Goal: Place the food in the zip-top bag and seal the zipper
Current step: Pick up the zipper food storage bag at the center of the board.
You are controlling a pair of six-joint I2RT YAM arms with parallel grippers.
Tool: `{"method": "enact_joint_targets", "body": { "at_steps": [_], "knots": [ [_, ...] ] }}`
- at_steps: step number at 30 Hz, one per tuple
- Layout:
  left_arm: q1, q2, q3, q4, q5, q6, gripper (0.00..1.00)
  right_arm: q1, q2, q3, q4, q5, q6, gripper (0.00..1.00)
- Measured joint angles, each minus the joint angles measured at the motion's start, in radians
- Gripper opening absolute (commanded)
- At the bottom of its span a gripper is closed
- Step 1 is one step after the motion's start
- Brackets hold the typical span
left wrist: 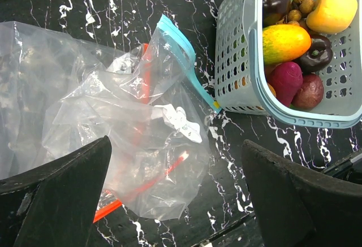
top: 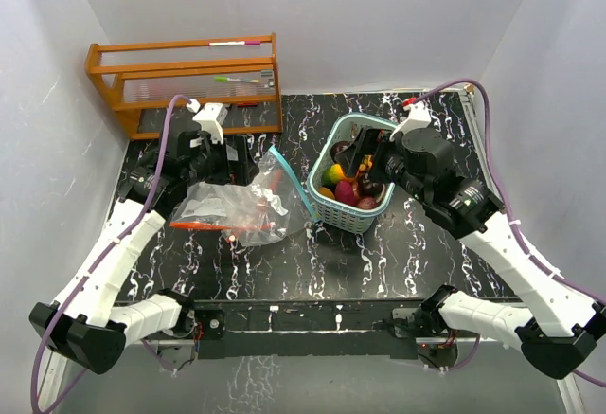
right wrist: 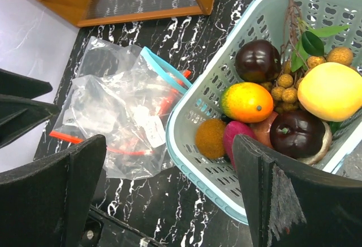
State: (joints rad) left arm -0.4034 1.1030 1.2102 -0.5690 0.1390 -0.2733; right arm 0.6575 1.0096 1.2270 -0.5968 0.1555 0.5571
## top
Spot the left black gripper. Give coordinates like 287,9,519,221
183,134,258,187

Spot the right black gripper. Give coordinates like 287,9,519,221
335,127,430,206

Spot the green yellow mango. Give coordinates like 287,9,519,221
322,164,346,187

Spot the magenta round fruit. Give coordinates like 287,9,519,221
334,181,359,207

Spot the red apple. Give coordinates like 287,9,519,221
355,196,379,210

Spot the blue-zipper clear bag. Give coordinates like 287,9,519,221
235,147,318,247

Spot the light blue plastic basket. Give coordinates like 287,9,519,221
306,113,410,236

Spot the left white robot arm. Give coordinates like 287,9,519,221
29,131,258,374

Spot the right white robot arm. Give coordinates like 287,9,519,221
335,127,605,380

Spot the orange-zipper clear bag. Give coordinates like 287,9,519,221
169,183,276,243

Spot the longan bunch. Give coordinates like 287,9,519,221
356,155,372,178

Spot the red flat box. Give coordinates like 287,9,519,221
236,102,258,108

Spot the orange fruit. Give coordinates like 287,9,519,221
318,187,335,200

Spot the green marker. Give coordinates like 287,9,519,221
214,76,261,84

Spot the pink white marker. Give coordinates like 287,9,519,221
208,40,262,47

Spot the orange wooden shelf rack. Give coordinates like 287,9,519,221
84,33,284,140

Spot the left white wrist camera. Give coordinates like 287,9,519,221
186,99,228,144

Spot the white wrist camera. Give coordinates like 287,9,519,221
389,98,432,142
186,99,228,144

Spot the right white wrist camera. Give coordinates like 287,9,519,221
389,98,432,142

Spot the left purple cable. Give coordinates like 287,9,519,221
30,94,200,414

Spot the purple cable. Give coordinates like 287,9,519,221
411,78,606,387
30,94,200,414

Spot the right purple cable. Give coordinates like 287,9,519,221
411,78,606,387

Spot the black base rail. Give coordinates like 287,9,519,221
188,298,460,361

